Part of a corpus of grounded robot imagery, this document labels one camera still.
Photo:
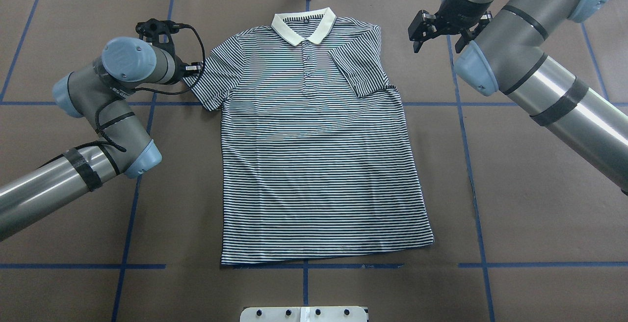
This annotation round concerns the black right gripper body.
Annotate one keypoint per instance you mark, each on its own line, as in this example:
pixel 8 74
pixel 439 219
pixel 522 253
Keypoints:
pixel 457 10

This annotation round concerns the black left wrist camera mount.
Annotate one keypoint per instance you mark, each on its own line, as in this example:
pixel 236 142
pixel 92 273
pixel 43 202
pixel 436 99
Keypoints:
pixel 158 33

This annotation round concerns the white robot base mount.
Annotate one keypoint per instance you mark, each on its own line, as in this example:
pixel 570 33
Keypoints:
pixel 305 314

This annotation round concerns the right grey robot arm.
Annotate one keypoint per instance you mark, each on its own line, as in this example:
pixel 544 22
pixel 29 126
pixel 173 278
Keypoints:
pixel 500 51

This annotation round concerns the navy white striped polo shirt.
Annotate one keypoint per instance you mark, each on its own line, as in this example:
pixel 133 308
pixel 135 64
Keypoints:
pixel 317 159

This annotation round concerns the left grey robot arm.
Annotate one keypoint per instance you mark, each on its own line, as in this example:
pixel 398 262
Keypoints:
pixel 98 93

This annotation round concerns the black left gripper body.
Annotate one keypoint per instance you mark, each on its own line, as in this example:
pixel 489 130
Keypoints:
pixel 193 69

